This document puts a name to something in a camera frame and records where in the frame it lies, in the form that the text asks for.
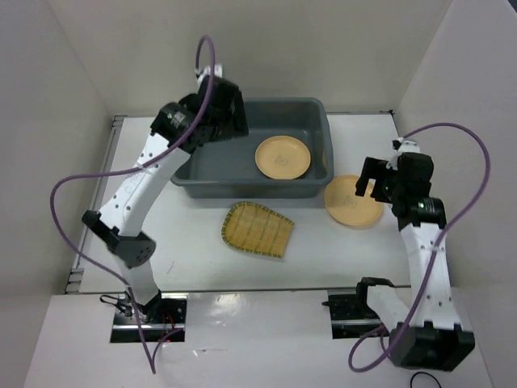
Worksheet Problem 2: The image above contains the black cable loop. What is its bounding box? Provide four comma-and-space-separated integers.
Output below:
410, 371, 443, 388

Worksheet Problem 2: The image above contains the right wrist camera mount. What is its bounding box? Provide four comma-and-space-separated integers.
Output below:
392, 137, 421, 154

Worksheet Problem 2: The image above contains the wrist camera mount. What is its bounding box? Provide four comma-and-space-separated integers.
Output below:
195, 63, 224, 86
392, 137, 421, 154

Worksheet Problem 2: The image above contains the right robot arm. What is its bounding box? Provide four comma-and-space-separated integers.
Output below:
349, 152, 475, 373

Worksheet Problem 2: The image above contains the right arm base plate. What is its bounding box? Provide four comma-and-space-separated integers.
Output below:
322, 289, 380, 340

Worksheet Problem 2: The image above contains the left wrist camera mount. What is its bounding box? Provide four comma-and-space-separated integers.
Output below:
195, 63, 224, 86

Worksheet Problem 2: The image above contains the woven bamboo tray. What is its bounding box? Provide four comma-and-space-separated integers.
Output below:
221, 201, 294, 259

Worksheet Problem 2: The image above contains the tan plate with bear logo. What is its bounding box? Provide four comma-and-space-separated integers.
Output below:
254, 135, 311, 180

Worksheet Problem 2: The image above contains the grey plastic bin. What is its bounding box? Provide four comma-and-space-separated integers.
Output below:
171, 98, 334, 199

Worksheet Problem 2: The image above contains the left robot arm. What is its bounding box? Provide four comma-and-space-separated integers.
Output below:
82, 77, 248, 323

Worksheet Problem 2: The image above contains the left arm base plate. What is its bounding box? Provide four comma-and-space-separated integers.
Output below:
99, 293, 187, 344

